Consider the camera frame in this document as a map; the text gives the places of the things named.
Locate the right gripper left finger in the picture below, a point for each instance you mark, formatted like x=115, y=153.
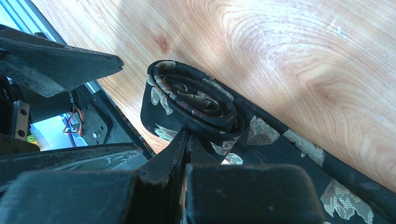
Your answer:
x=159, y=192

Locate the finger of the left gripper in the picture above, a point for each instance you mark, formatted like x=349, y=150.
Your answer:
x=126, y=156
x=49, y=68

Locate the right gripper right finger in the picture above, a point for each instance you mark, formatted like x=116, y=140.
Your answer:
x=203, y=185

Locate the black floral patterned tie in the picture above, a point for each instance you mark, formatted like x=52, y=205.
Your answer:
x=180, y=97

